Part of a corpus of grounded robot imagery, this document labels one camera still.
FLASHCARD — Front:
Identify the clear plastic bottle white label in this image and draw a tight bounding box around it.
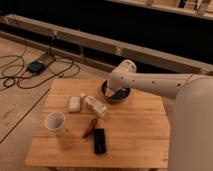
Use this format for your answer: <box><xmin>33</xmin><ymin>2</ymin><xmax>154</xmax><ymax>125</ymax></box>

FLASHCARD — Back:
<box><xmin>80</xmin><ymin>93</ymin><xmax>107</xmax><ymax>117</ymax></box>

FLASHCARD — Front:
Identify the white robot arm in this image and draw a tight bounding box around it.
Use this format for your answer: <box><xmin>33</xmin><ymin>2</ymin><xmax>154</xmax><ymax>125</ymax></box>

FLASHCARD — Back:
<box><xmin>108</xmin><ymin>60</ymin><xmax>213</xmax><ymax>171</ymax></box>

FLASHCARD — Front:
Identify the dark blue bowl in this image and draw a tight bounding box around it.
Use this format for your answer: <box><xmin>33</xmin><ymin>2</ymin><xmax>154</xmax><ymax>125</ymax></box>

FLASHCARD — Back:
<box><xmin>101</xmin><ymin>81</ymin><xmax>131</xmax><ymax>103</ymax></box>

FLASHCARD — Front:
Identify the white sponge block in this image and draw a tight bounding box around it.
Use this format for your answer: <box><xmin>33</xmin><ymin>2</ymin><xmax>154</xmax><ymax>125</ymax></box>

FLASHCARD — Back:
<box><xmin>68</xmin><ymin>96</ymin><xmax>81</xmax><ymax>112</ymax></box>

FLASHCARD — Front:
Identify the black remote control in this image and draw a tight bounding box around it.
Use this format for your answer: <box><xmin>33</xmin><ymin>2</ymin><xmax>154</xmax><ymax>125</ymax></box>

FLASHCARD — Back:
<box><xmin>94</xmin><ymin>129</ymin><xmax>106</xmax><ymax>154</ymax></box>

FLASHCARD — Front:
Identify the wooden table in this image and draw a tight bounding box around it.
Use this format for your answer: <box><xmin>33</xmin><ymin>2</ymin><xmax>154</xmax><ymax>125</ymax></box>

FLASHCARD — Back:
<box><xmin>25</xmin><ymin>79</ymin><xmax>169</xmax><ymax>168</ymax></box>

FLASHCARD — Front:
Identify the white paper cup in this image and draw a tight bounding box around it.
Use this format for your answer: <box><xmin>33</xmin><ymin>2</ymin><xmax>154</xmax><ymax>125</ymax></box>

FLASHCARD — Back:
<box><xmin>44</xmin><ymin>112</ymin><xmax>65</xmax><ymax>136</ymax></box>

